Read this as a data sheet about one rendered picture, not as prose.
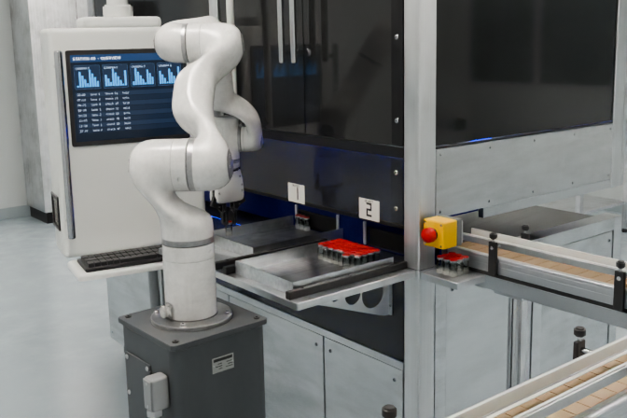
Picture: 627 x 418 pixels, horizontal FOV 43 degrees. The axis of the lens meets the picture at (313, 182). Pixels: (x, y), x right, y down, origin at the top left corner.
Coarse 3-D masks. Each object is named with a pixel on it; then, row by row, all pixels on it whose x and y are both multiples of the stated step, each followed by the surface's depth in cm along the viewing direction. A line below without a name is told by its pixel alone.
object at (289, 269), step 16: (272, 256) 222; (288, 256) 225; (304, 256) 229; (240, 272) 213; (256, 272) 207; (272, 272) 214; (288, 272) 214; (304, 272) 213; (320, 272) 213; (336, 272) 203; (352, 272) 206; (288, 288) 196
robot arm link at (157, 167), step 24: (144, 144) 178; (168, 144) 177; (144, 168) 175; (168, 168) 175; (144, 192) 176; (168, 192) 179; (168, 216) 177; (192, 216) 179; (168, 240) 179; (192, 240) 178
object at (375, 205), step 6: (360, 198) 228; (360, 204) 228; (366, 204) 226; (372, 204) 224; (378, 204) 222; (360, 210) 228; (366, 210) 226; (372, 210) 224; (378, 210) 222; (360, 216) 229; (366, 216) 227; (372, 216) 224; (378, 216) 223
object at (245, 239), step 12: (288, 216) 267; (240, 228) 255; (252, 228) 258; (264, 228) 261; (276, 228) 264; (288, 228) 264; (216, 240) 243; (228, 240) 238; (240, 240) 250; (252, 240) 249; (264, 240) 249; (276, 240) 249; (288, 240) 235; (300, 240) 238; (312, 240) 241; (240, 252) 233; (252, 252) 228
